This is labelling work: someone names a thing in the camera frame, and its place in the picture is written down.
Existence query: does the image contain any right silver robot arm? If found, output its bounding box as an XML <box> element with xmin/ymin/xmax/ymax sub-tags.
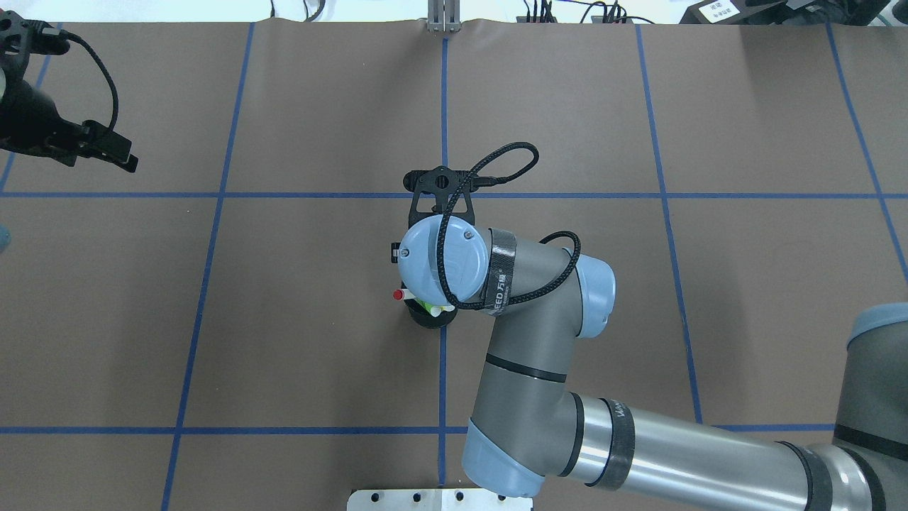
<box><xmin>397</xmin><ymin>213</ymin><xmax>906</xmax><ymax>510</ymax></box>

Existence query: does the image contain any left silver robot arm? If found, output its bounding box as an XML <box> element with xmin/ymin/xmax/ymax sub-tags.
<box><xmin>1</xmin><ymin>70</ymin><xmax>138</xmax><ymax>172</ymax></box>

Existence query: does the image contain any black mesh pen holder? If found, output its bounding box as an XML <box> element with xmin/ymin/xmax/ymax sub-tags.
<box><xmin>403</xmin><ymin>298</ymin><xmax>458</xmax><ymax>329</ymax></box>

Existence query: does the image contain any green highlighter pen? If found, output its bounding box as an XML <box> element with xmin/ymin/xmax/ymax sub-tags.
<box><xmin>417</xmin><ymin>299</ymin><xmax>443</xmax><ymax>317</ymax></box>

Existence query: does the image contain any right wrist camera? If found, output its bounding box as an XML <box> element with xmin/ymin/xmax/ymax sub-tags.
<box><xmin>402</xmin><ymin>165</ymin><xmax>479</xmax><ymax>227</ymax></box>

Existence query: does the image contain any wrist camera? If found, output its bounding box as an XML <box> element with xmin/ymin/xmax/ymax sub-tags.
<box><xmin>402</xmin><ymin>165</ymin><xmax>479</xmax><ymax>227</ymax></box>
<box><xmin>1</xmin><ymin>11</ymin><xmax>71</xmax><ymax>70</ymax></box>

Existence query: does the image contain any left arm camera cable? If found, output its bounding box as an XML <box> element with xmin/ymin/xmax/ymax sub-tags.
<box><xmin>43</xmin><ymin>28</ymin><xmax>120</xmax><ymax>136</ymax></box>

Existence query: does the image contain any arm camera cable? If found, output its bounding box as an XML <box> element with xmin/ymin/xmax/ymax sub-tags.
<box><xmin>436</xmin><ymin>142</ymin><xmax>582</xmax><ymax>311</ymax></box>
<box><xmin>43</xmin><ymin>28</ymin><xmax>120</xmax><ymax>136</ymax></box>

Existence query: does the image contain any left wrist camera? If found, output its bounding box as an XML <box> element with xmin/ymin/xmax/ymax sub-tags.
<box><xmin>1</xmin><ymin>11</ymin><xmax>71</xmax><ymax>70</ymax></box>

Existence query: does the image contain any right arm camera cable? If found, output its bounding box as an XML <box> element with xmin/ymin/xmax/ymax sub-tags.
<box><xmin>436</xmin><ymin>142</ymin><xmax>582</xmax><ymax>311</ymax></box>

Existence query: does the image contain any aluminium frame post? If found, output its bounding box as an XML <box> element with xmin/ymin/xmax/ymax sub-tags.
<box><xmin>426</xmin><ymin>0</ymin><xmax>463</xmax><ymax>33</ymax></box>

